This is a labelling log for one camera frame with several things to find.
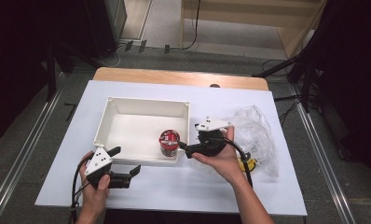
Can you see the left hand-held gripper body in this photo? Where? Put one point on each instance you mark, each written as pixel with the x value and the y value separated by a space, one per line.
pixel 96 165

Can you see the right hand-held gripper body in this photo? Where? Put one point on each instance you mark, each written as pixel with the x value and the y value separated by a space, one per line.
pixel 210 144

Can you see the red-lidded clear jar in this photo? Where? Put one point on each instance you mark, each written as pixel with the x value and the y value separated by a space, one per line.
pixel 169 144

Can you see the white plastic bin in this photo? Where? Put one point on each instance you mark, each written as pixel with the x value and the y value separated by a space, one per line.
pixel 134 130

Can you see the clear printed plastic bag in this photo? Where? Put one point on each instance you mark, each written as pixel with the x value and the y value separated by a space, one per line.
pixel 255 133

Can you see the person's right hand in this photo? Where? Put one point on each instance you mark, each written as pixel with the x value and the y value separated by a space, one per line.
pixel 227 163

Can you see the person's left hand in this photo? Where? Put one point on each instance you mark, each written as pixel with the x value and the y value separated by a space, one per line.
pixel 93 199

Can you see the white board sheet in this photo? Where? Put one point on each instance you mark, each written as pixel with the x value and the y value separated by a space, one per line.
pixel 174 193

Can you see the wooden table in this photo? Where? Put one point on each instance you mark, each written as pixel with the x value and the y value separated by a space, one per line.
pixel 158 77

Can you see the black metal stand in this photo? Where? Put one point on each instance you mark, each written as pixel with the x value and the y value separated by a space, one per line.
pixel 51 74

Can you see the black power adapter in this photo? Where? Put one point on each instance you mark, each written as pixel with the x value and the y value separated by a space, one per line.
pixel 128 45

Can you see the black tripod stand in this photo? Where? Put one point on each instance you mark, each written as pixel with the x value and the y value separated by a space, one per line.
pixel 306 87

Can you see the dark cabinet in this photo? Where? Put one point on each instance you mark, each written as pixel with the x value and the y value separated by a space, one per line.
pixel 106 25

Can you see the dark curtain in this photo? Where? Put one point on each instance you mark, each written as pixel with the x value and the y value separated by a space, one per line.
pixel 354 77
pixel 16 62

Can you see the light wooden shelf unit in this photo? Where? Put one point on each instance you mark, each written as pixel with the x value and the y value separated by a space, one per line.
pixel 236 15

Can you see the metal floor rail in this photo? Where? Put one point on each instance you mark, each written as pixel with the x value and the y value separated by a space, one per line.
pixel 22 155
pixel 323 161

